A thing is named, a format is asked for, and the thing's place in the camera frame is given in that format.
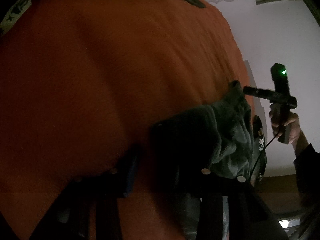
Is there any grey fleece garment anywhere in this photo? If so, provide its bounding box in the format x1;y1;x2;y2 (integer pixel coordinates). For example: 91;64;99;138
121;81;259;239

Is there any dark sleeve forearm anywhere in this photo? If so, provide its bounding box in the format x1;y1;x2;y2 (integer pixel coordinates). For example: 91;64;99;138
293;131;319;218

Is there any person's right hand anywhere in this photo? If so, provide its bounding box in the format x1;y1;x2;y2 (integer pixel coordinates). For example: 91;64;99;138
269;103;302;145

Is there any orange bed blanket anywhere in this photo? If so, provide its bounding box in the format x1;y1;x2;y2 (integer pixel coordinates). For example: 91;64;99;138
1;0;249;239

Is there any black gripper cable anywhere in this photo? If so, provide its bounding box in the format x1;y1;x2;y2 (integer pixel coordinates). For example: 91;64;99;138
248;132;279;183

